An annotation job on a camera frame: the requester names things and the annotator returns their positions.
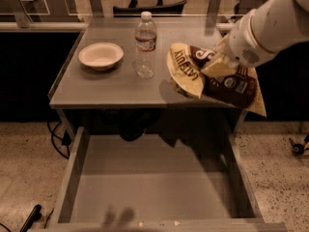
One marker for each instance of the white paper bowl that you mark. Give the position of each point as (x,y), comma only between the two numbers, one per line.
(101,56)

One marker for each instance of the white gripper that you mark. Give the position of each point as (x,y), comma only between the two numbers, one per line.
(243,44)

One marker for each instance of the brown chip bag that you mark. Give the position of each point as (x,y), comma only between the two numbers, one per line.
(241,89)

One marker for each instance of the black handle bar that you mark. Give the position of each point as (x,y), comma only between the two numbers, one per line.
(34,216)

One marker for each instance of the white horizontal rail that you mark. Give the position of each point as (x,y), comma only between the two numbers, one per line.
(44,27)

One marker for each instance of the grey counter cabinet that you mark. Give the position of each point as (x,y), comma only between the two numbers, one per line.
(77,87)

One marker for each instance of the grey open top drawer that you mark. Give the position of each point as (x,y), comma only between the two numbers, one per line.
(197,184)

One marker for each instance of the clear plastic water bottle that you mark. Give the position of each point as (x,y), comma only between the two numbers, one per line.
(145,44)

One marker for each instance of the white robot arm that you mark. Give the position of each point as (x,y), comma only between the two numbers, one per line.
(259,36)

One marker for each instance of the black caster wheel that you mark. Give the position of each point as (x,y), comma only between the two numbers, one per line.
(299,149)

